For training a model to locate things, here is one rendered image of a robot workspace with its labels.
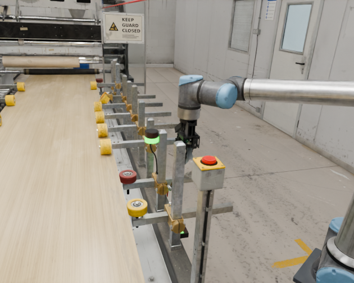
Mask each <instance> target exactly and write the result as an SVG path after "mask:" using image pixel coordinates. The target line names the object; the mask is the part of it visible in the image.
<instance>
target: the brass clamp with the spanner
mask: <svg viewBox="0 0 354 283"><path fill-rule="evenodd" d="M152 178H153V179H154V181H155V186H154V188H155V190H156V193H157V194H158V193H159V195H165V194H167V192H168V187H167V182H164V183H158V182H157V175H156V174H155V172H154V173H152Z"/></svg>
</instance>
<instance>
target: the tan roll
mask: <svg viewBox="0 0 354 283"><path fill-rule="evenodd" d="M0 63H2V64H3V66H4V67H80V63H91V64H103V62H102V61H80V60H79V57H48V56H3V57H2V60H0Z"/></svg>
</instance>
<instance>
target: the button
mask: <svg viewBox="0 0 354 283"><path fill-rule="evenodd" d="M202 162H203V163H205V164H208V165H213V164H214V163H216V158H215V157H213V156H204V157H202Z"/></svg>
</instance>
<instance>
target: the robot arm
mask: <svg viewBox="0 0 354 283"><path fill-rule="evenodd" d="M178 86H179V95H178V114H177V117H178V118H180V120H179V121H180V123H179V124H178V125H176V126H175V127H174V128H175V133H177V138H175V142H176V141H183V142H184V144H185V145H186V153H185V165H186V164H187V163H188V161H189V160H190V159H191V160H193V153H192V152H193V149H196V148H197V147H198V148H199V141H198V139H199V140H200V136H199V135H198V134H197V133H196V132H195V128H196V126H197V119H199V117H200V111H201V104H204V105H208V106H214V107H219V108H222V109H230V108H232V106H233V105H234V104H235V102H236V101H262V102H280V103H298V104H317V105H326V106H345V107H354V81H351V80H299V79H251V78H246V77H240V76H232V77H230V78H228V79H225V80H222V81H219V82H215V81H208V80H203V76H201V75H185V76H182V77H180V79H179V85H178ZM311 274H312V276H313V278H314V280H315V281H316V283H354V193H353V196H352V198H351V201H350V203H349V206H348V208H347V211H346V214H345V216H344V217H336V218H334V219H332V220H331V222H330V224H329V228H328V232H327V234H326V238H325V241H324V245H323V249H322V251H321V255H320V256H319V257H318V258H317V259H316V260H314V262H313V264H312V267H311Z"/></svg>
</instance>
